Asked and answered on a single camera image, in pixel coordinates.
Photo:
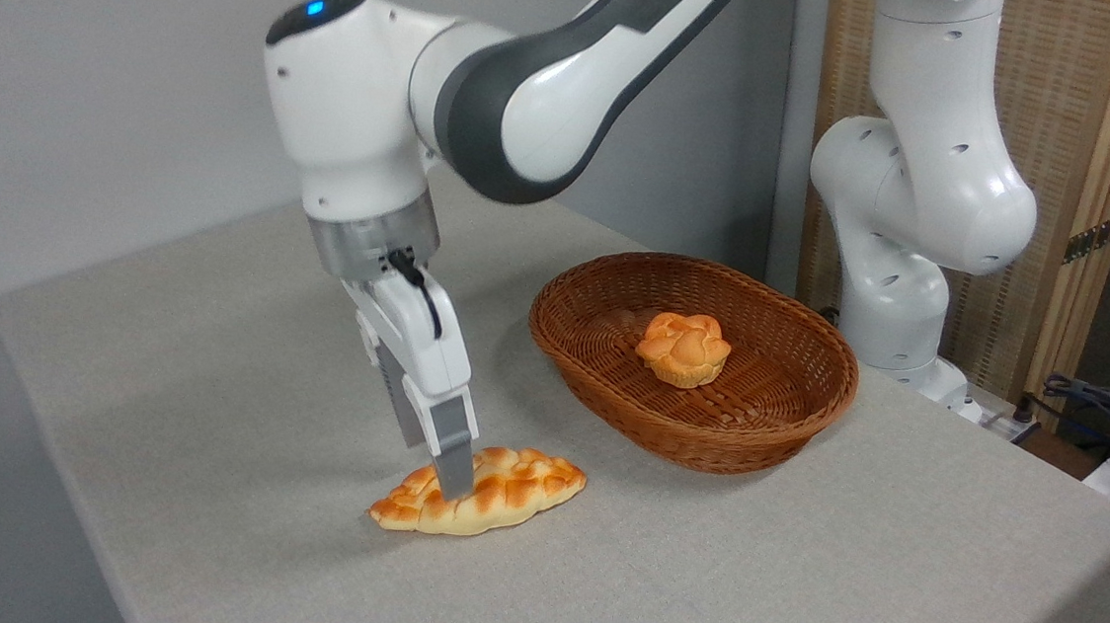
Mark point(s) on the black metal screen hinge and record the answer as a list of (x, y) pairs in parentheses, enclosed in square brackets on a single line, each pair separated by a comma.
[(1096, 238)]

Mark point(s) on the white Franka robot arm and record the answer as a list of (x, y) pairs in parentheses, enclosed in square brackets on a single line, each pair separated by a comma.
[(353, 107)]

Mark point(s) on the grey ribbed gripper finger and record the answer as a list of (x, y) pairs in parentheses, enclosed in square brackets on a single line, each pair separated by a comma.
[(453, 452), (400, 398)]

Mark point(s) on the round golden bread bun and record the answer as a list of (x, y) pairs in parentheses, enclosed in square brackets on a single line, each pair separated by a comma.
[(683, 349)]

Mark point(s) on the braided golden bread loaf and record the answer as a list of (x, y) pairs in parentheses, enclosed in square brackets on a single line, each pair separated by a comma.
[(501, 495)]

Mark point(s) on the brown wicker basket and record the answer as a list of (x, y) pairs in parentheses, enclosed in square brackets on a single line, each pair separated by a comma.
[(605, 306)]

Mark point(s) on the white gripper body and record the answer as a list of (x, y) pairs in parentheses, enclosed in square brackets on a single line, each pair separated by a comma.
[(419, 340)]

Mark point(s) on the grey fabric tablecloth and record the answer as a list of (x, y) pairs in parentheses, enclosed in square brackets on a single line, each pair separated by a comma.
[(317, 570)]

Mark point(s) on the white power strip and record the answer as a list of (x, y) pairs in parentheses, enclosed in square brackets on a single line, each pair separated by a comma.
[(1002, 418)]

